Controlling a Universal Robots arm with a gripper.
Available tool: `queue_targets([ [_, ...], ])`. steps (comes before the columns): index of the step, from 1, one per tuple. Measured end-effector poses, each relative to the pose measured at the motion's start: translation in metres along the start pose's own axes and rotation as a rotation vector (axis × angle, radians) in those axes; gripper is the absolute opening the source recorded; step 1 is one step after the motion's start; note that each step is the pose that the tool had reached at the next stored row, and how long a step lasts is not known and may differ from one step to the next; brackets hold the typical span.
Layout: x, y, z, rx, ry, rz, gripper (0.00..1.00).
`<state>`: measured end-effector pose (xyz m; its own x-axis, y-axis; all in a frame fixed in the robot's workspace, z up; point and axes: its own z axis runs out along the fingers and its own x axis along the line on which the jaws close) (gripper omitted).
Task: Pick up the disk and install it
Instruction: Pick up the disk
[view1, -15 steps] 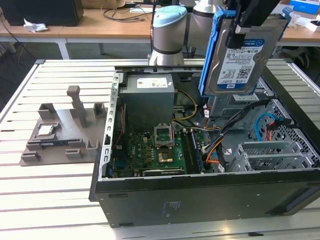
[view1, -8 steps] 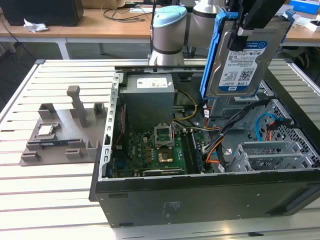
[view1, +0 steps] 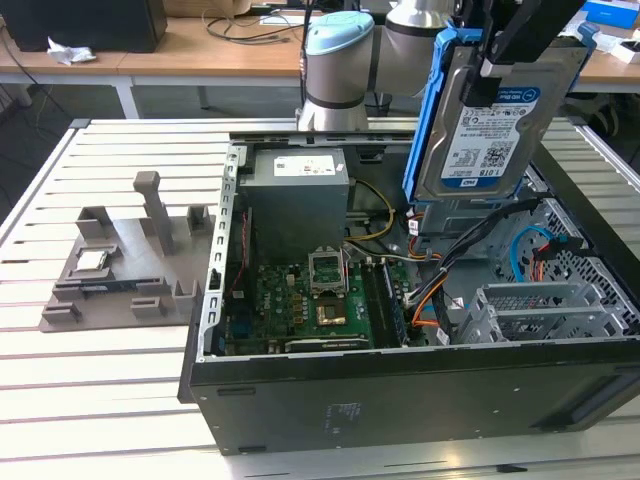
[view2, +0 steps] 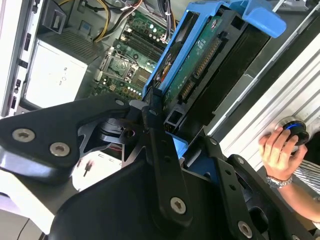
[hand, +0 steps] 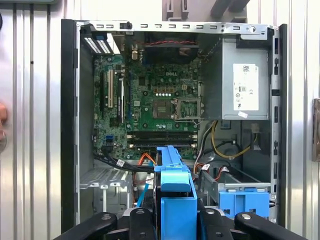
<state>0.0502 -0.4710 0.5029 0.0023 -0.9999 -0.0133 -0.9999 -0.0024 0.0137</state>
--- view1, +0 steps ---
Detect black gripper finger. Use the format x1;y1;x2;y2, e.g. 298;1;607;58
462;0;587;107
457;0;494;29

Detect hard disk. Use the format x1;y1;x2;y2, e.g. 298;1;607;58
402;22;599;206

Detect silver disk bay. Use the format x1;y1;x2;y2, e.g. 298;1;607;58
457;282;631;346

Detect blue box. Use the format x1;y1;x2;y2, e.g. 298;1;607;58
584;0;640;26

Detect black mesh waste basket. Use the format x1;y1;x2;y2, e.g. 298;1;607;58
364;89;394;114

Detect silver drive cage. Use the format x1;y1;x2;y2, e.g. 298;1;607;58
407;164;549;251

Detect grey power supply unit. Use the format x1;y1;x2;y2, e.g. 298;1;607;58
238;147;351;264

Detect metal socket cover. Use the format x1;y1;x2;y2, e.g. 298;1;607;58
308;247;349;299

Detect installed RAM stick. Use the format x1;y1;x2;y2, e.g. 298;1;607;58
382;262;409;346

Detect black RAM slot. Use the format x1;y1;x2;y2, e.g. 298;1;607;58
362;259;386;349

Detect CPU socket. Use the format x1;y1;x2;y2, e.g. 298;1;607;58
314;298;349;326

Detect green motherboard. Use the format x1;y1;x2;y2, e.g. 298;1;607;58
222;259;416;354

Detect black graphics card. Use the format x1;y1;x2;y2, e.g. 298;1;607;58
284;335;374;354

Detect black computer tower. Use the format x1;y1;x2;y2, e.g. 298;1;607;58
0;0;169;54

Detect black open PC case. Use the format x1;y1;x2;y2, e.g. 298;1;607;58
177;117;640;457

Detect crumpled white paper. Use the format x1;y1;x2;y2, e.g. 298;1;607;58
47;35;97;66

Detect grey printed parts rack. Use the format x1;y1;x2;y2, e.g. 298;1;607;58
38;169;211;334

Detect silver CPU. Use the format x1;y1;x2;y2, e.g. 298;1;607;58
74;249;109;274

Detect wooden desk white frame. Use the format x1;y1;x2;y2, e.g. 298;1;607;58
564;24;640;95
0;13;311;120

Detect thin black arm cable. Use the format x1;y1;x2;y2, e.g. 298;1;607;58
298;0;315;109

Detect yellow wires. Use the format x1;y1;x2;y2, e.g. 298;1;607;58
349;178;396;241

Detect blue wire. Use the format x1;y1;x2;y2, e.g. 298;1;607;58
509;225;556;291

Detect orange red wire bundle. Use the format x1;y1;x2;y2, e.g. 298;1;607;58
530;242;549;286

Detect black sleeved cable bundle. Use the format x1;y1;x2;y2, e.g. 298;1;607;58
404;197;544;306

